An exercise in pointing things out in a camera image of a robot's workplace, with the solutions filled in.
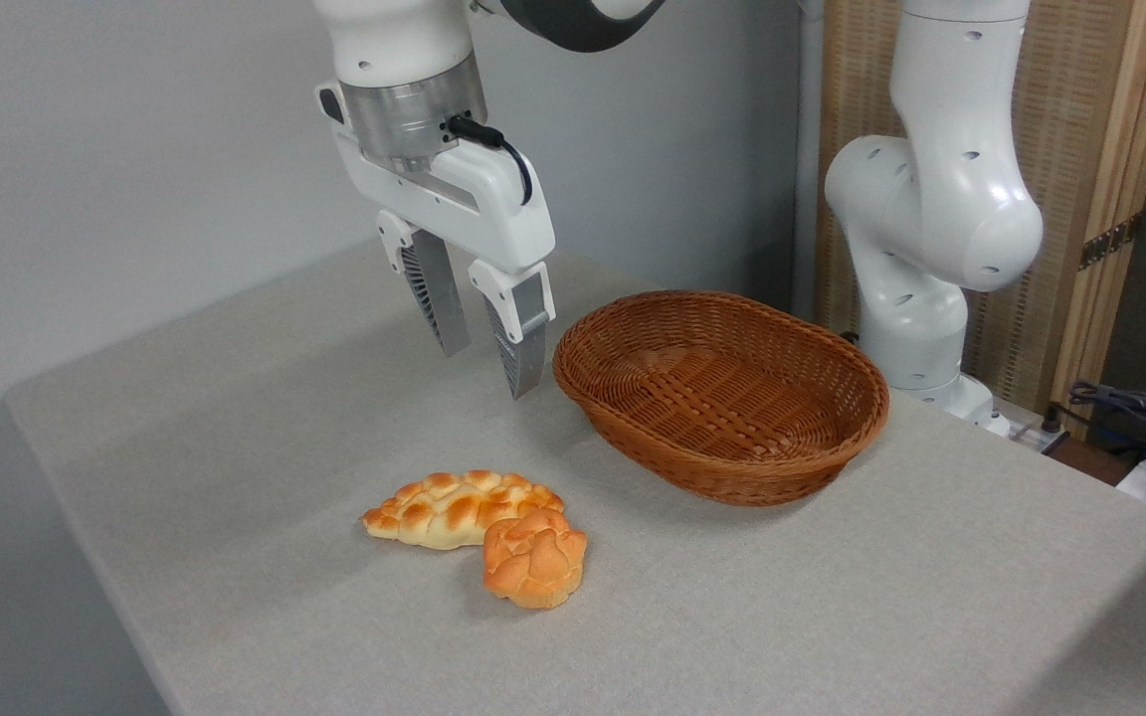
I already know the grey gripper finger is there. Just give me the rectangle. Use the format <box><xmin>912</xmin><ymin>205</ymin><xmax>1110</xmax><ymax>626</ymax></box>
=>
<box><xmin>376</xmin><ymin>210</ymin><xmax>473</xmax><ymax>358</ymax></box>
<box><xmin>468</xmin><ymin>261</ymin><xmax>557</xmax><ymax>402</ymax></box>

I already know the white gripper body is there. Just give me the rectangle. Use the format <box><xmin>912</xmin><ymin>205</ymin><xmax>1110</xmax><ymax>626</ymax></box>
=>
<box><xmin>314</xmin><ymin>84</ymin><xmax>557</xmax><ymax>276</ymax></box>

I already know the round golden bread roll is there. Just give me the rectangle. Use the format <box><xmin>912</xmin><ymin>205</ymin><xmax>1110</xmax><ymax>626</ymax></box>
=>
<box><xmin>481</xmin><ymin>508</ymin><xmax>589</xmax><ymax>611</ymax></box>

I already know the long braided bread loaf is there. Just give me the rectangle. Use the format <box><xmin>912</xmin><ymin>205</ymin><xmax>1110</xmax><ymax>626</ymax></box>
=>
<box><xmin>362</xmin><ymin>469</ymin><xmax>566</xmax><ymax>552</ymax></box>

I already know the brown oval wicker basket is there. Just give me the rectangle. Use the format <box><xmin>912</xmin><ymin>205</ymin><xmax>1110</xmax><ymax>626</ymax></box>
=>
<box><xmin>552</xmin><ymin>289</ymin><xmax>890</xmax><ymax>508</ymax></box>

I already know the metal screen hinge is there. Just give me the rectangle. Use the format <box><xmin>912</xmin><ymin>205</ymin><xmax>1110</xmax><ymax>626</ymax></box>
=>
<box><xmin>1077</xmin><ymin>213</ymin><xmax>1144</xmax><ymax>272</ymax></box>

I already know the wooden folding screen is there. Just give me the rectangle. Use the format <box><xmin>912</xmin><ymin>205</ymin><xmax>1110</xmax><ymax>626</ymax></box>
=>
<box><xmin>816</xmin><ymin>0</ymin><xmax>1146</xmax><ymax>441</ymax></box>

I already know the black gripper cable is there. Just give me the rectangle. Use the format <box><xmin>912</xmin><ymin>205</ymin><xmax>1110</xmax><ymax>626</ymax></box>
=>
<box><xmin>447</xmin><ymin>115</ymin><xmax>535</xmax><ymax>208</ymax></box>

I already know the bundle of dark cables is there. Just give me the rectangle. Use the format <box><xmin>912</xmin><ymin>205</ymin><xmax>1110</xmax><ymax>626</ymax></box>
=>
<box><xmin>1066</xmin><ymin>380</ymin><xmax>1146</xmax><ymax>470</ymax></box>

